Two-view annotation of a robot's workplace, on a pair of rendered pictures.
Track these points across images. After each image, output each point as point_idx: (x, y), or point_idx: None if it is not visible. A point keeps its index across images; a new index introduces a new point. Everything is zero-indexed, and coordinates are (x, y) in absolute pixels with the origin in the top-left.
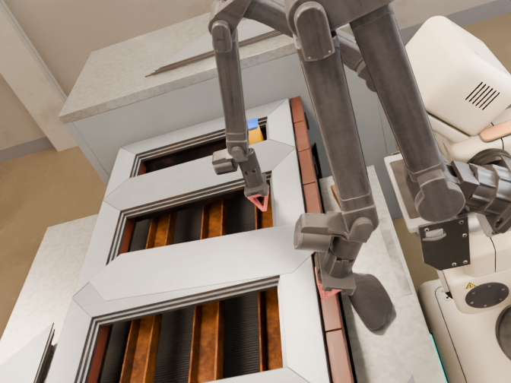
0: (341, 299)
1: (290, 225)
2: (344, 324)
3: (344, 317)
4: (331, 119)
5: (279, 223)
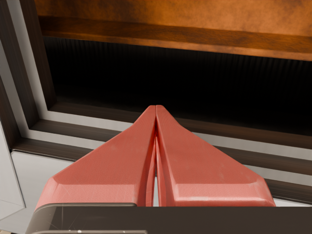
0: (100, 82)
1: (13, 199)
2: (52, 75)
3: (66, 77)
4: None
5: (30, 167)
